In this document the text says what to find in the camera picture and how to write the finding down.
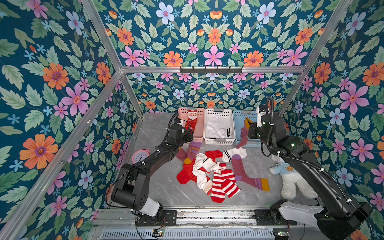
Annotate red santa sock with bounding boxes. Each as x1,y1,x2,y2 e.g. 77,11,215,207
185,110,198,132

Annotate black hook rail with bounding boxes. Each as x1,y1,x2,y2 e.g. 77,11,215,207
179,66,243,75

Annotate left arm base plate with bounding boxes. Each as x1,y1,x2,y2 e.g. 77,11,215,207
136,210,178,227

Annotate maroon sock yellow toe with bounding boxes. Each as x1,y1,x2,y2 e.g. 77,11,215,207
176,141,202,165

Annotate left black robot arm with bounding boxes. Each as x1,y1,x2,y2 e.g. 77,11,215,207
111,115,193,219

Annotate red white striped sock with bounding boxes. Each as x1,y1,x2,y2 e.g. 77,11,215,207
211,171,226,204
221,169,241,198

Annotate white ribbed sock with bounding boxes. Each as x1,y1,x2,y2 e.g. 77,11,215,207
192,153,223,195

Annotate white folded sock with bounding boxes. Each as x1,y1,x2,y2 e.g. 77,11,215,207
221,148,247,163

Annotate maroon sock yellow heel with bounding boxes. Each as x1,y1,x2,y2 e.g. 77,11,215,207
231,155,270,192

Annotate white teddy bear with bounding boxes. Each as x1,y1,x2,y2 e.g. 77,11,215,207
270,155,318,201

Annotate blue plastic basket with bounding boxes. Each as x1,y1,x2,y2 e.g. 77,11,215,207
233,110,261,148

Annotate white plastic basket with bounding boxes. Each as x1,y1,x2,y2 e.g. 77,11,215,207
204,109,236,145

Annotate white sock black stripes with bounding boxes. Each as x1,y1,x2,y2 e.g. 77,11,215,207
225,128,233,139

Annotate maroon sock purple toe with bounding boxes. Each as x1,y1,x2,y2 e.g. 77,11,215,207
236,117,253,149

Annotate red plain sock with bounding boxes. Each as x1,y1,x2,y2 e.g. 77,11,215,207
177,150,223,185

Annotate pink plastic basket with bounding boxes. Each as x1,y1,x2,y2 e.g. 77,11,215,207
178,108,205,143

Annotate pink alarm clock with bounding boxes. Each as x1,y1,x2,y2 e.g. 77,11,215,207
132,149,151,164

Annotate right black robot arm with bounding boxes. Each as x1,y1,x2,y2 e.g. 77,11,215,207
245,104,373,240

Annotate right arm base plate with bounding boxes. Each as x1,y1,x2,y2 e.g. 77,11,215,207
252,209,297,227

